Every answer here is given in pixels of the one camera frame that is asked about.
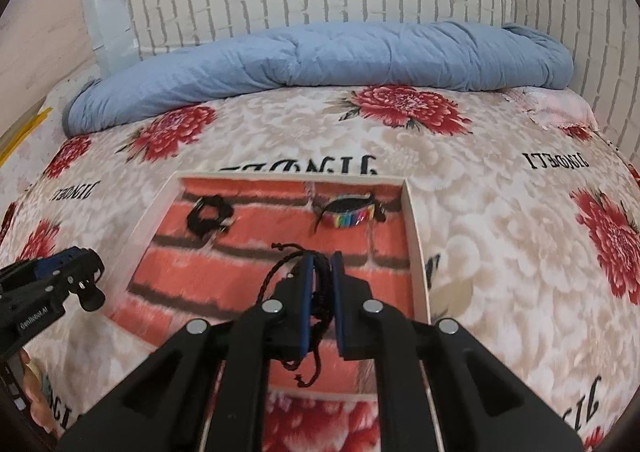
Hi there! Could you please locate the person's left hand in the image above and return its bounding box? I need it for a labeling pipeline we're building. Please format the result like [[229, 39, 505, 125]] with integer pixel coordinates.
[[20, 349, 58, 436]]

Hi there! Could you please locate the rainbow woven bracelet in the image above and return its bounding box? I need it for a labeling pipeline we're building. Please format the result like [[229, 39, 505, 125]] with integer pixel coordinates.
[[312, 191, 388, 233]]

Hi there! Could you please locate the blue rolled duvet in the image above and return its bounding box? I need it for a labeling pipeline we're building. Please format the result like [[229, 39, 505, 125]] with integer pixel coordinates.
[[62, 20, 574, 138]]

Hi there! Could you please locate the brick-pattern jewelry tray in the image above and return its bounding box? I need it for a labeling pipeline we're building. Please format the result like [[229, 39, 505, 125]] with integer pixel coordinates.
[[102, 170, 433, 402]]

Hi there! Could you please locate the floral fleece blanket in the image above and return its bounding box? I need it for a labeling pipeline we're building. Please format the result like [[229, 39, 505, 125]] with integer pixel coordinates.
[[1, 86, 639, 451]]

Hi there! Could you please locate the black cord bracelet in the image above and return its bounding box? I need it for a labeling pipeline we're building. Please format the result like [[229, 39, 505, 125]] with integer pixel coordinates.
[[255, 241, 335, 389]]

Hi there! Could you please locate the pink floral pillow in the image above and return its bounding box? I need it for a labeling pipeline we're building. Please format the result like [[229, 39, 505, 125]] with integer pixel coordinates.
[[502, 86, 599, 131]]

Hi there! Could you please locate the clear plastic sheet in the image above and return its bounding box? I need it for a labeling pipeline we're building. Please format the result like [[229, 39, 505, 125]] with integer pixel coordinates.
[[81, 0, 139, 77]]

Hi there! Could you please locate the black stone bead bracelet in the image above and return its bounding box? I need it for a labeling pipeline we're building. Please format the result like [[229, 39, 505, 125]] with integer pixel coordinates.
[[186, 195, 238, 240]]

